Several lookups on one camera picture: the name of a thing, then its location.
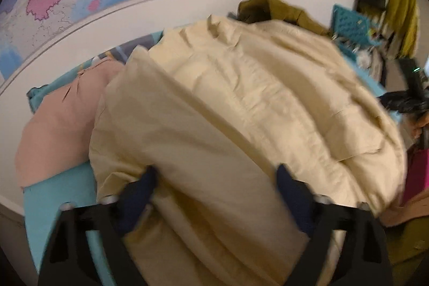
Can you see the cream jacket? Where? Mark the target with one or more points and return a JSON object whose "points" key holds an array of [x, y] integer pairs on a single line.
{"points": [[234, 98]]}

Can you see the yellow-green hanging garment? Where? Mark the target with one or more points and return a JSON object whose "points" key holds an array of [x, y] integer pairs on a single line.
{"points": [[400, 8]]}

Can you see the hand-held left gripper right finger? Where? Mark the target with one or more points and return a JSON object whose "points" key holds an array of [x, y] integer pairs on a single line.
{"points": [[289, 183]]}

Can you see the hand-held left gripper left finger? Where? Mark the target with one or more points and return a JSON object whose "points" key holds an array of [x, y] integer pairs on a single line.
{"points": [[144, 183]]}

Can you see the tan cloth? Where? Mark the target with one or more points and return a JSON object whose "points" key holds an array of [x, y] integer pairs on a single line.
{"points": [[405, 212]]}

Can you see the person's right hand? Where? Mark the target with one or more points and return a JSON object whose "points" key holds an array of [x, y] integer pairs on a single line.
{"points": [[421, 127]]}

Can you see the magenta cloth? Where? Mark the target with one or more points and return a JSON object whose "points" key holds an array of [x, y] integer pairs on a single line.
{"points": [[415, 172]]}

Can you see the dark olive cloth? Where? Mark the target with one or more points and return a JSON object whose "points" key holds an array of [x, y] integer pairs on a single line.
{"points": [[407, 249]]}

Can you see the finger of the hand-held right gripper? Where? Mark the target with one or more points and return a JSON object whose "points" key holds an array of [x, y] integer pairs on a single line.
{"points": [[398, 102]]}

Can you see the light blue bed sheet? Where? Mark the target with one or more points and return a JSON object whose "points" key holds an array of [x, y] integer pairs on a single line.
{"points": [[53, 205]]}

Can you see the pink garment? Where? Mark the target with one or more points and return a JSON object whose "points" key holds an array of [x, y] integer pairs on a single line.
{"points": [[57, 128]]}

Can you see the olive-brown garment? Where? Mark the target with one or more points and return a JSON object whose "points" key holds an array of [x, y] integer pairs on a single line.
{"points": [[268, 9]]}

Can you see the teal perforated basket rack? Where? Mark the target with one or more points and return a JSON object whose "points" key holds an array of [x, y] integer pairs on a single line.
{"points": [[352, 26]]}

